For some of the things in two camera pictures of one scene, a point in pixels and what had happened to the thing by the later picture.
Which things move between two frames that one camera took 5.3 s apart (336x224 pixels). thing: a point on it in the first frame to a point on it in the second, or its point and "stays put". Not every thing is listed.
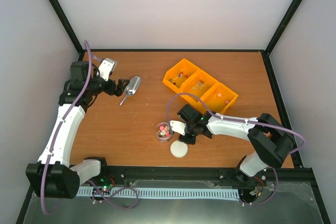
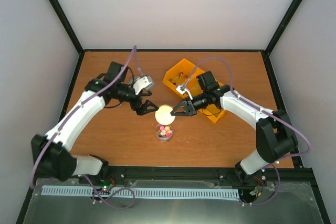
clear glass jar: x=162 y=132 stays put
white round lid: x=179 y=149 to x=163 y=116
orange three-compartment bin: x=184 y=77 stays put
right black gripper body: x=191 y=140 to x=203 y=104
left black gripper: x=119 y=89 to x=141 y=110
